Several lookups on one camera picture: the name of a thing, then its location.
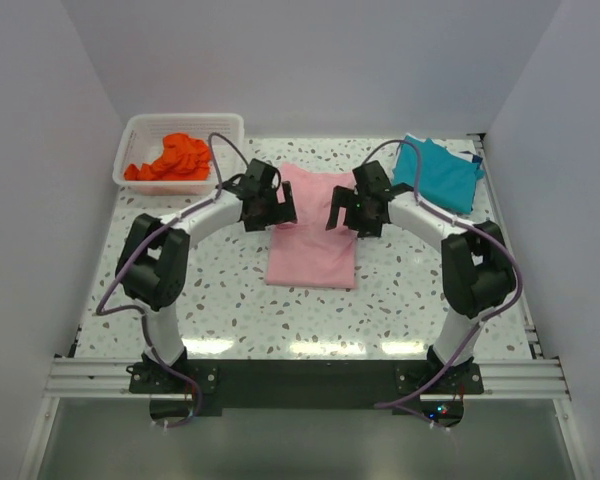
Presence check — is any pink t shirt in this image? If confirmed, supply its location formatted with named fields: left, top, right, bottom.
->
left=265, top=163, right=356, bottom=289

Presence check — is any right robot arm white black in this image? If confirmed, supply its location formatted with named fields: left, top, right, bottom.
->
left=326, top=161, right=521, bottom=393

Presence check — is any white plastic basket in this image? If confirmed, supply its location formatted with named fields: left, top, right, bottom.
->
left=112, top=113, right=245, bottom=196

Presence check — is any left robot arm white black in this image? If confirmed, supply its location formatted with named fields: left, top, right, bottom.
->
left=115, top=160, right=297, bottom=392

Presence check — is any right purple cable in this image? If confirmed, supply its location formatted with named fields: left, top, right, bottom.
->
left=359, top=139, right=526, bottom=416

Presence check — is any folded teal t shirt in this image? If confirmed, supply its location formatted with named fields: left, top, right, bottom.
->
left=390, top=135, right=485, bottom=215

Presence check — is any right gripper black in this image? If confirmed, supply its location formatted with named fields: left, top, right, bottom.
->
left=326, top=185, right=383, bottom=238

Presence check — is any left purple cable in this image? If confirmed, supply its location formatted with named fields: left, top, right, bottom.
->
left=95, top=131, right=251, bottom=429

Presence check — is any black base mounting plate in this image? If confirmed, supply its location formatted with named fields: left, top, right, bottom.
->
left=129, top=357, right=486, bottom=419

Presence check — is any aluminium frame rail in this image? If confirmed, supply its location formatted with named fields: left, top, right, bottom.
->
left=39, top=144, right=575, bottom=479

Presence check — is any orange t shirt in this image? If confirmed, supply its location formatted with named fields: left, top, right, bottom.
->
left=123, top=133, right=211, bottom=182

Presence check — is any purple cable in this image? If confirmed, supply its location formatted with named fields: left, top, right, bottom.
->
left=359, top=139, right=526, bottom=416
left=95, top=131, right=251, bottom=429

